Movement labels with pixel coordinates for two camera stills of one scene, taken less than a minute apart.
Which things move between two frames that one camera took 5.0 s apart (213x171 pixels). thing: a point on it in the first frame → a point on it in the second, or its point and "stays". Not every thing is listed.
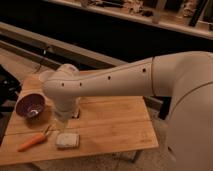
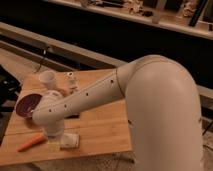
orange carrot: (38, 138) stays
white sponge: (67, 140) stays
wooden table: (103, 125) stays
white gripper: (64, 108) → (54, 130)
